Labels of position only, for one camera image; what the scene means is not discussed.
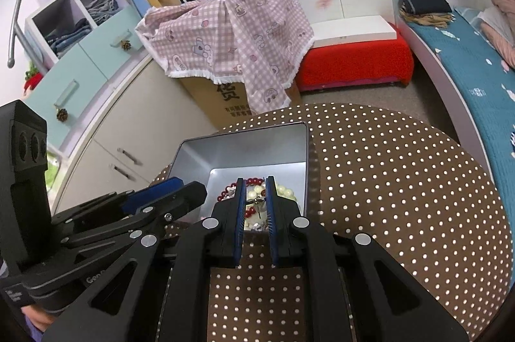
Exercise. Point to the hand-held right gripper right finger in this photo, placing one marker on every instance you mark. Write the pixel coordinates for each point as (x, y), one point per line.
(272, 229)

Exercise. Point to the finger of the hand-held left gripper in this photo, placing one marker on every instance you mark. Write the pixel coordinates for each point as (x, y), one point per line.
(157, 191)
(181, 201)

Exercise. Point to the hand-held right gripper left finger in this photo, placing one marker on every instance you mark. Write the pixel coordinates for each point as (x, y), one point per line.
(240, 221)

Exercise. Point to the silver dangling charm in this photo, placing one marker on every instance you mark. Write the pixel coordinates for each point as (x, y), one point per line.
(257, 201)

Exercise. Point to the grey metal tin box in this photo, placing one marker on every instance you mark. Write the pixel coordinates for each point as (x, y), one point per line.
(241, 149)

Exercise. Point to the person's left forearm purple sleeve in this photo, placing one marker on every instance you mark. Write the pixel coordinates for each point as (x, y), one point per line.
(33, 334)

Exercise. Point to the person's left hand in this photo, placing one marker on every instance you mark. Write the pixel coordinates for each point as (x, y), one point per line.
(38, 318)

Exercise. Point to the beige cabinet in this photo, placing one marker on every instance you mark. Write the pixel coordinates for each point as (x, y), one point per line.
(132, 116)

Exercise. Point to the pinecone drawer knob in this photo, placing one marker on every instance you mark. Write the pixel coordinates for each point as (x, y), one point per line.
(62, 114)
(126, 45)

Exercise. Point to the large teal drawer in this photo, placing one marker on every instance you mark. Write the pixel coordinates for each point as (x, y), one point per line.
(52, 88)

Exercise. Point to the red and green plush toy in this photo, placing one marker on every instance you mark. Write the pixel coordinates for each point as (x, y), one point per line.
(34, 80)

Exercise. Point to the brown cardboard box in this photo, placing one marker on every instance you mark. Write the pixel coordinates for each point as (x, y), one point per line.
(225, 104)

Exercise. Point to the brown polka-dot tablecloth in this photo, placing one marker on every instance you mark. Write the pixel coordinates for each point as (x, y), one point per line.
(382, 173)

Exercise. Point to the small teal drawer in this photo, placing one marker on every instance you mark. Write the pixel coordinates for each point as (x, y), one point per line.
(104, 48)

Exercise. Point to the folded blue jeans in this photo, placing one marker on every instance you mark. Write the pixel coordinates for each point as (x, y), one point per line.
(68, 38)

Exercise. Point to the red fabric stool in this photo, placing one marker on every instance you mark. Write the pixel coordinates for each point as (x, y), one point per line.
(354, 64)

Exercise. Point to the pink checked cloth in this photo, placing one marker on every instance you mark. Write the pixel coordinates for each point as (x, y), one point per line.
(249, 28)

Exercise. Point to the folded grey-blue jeans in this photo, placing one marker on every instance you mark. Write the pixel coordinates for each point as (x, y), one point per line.
(102, 6)

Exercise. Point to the white flat board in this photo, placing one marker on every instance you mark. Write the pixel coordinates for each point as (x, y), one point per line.
(350, 30)

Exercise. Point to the bed with blue patterned sheet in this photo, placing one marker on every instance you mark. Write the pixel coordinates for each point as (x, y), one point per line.
(474, 72)

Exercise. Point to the tan folded clothes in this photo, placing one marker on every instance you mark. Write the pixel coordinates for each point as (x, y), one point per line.
(430, 20)

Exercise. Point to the dark folded clothes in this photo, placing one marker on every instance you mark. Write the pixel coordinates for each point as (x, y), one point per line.
(426, 0)

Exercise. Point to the white folded cloth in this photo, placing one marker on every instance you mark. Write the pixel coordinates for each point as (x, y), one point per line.
(489, 18)

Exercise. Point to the curved grey metal rail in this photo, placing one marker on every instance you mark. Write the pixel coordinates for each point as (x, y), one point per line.
(17, 10)

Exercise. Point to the pale pink butterfly wall sticker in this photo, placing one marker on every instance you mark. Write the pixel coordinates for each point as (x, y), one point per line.
(324, 2)

